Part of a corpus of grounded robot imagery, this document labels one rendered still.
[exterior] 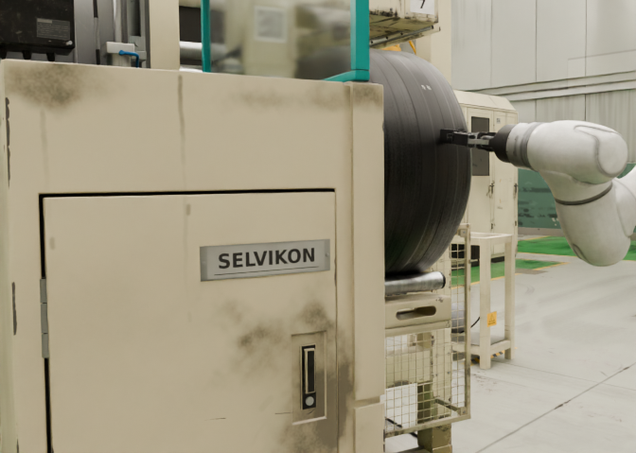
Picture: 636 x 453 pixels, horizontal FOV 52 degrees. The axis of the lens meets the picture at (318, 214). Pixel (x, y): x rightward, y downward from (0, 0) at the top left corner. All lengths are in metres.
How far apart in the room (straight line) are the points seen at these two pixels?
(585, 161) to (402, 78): 0.53
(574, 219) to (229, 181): 0.73
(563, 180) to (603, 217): 0.10
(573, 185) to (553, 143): 0.08
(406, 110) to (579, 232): 0.46
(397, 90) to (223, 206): 0.87
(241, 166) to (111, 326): 0.20
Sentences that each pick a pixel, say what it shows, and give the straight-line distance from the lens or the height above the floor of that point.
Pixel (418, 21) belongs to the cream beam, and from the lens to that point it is 2.11.
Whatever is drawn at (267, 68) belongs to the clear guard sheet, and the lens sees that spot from 1.00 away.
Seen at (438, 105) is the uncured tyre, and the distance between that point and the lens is 1.53.
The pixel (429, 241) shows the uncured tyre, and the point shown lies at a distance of 1.55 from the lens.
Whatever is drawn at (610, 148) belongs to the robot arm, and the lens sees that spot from 1.17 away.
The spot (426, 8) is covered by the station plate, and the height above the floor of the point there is 1.68.
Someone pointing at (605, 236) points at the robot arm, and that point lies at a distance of 1.27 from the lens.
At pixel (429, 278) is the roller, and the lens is 1.66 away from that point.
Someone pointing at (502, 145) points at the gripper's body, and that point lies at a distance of 1.30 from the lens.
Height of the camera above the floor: 1.16
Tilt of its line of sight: 3 degrees down
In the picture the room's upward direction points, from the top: 1 degrees counter-clockwise
